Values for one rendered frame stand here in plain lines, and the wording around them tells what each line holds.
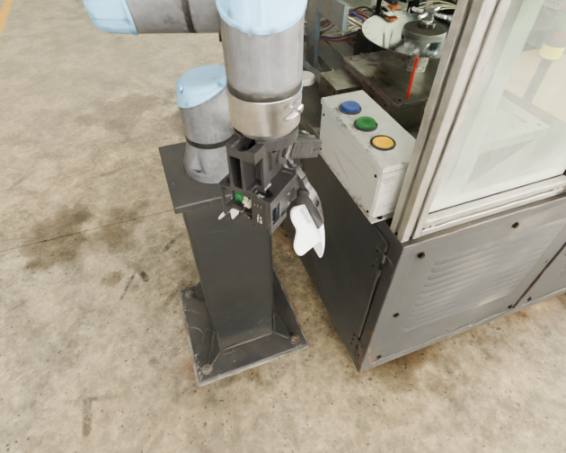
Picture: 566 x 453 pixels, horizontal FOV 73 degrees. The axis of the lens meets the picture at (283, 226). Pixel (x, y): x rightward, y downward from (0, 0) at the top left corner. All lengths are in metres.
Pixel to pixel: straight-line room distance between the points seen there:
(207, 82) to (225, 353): 0.97
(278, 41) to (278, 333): 1.24
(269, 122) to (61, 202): 1.93
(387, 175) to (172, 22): 0.47
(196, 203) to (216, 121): 0.19
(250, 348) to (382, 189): 0.89
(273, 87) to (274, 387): 1.18
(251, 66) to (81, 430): 1.34
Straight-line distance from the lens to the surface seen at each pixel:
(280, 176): 0.45
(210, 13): 0.45
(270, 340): 1.48
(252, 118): 0.39
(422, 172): 0.70
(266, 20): 0.35
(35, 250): 2.07
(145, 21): 0.47
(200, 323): 1.55
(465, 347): 1.63
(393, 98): 1.07
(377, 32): 1.16
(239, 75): 0.37
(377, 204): 0.80
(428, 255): 0.95
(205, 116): 0.84
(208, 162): 0.90
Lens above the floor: 1.34
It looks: 47 degrees down
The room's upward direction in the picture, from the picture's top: straight up
